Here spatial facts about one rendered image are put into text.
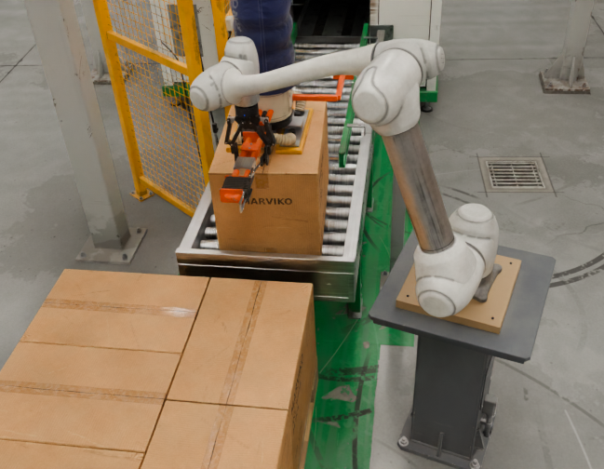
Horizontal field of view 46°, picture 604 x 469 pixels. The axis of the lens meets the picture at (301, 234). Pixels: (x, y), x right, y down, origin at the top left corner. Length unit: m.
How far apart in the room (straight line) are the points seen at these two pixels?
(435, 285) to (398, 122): 0.48
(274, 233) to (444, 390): 0.85
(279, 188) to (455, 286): 0.86
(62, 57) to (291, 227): 1.33
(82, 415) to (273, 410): 0.60
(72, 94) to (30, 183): 1.34
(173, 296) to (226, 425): 0.65
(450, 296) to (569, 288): 1.67
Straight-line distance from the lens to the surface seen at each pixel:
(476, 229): 2.13
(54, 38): 3.34
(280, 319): 2.54
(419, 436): 2.82
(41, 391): 2.51
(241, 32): 2.58
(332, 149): 3.48
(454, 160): 4.45
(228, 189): 2.21
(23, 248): 4.11
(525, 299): 2.36
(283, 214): 2.65
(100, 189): 3.67
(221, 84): 2.06
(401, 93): 1.76
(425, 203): 1.91
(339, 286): 2.75
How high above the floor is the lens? 2.31
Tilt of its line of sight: 37 degrees down
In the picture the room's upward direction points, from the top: 3 degrees counter-clockwise
